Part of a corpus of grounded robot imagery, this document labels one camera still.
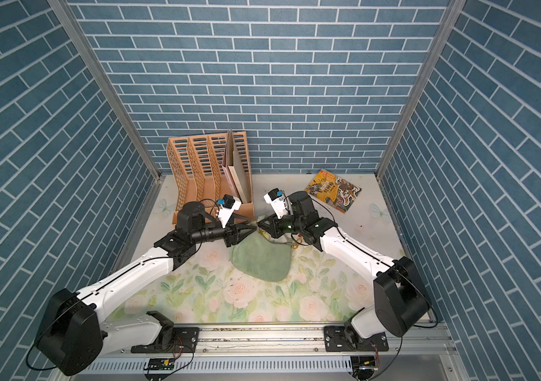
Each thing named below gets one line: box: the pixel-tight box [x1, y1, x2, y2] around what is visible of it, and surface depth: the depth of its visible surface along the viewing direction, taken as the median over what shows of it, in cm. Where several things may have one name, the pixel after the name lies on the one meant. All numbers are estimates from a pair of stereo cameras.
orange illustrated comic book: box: [303, 168, 362, 214], surface depth 117 cm
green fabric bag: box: [229, 230, 293, 282], surface depth 84 cm
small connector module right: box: [350, 355, 379, 371], surface depth 72 cm
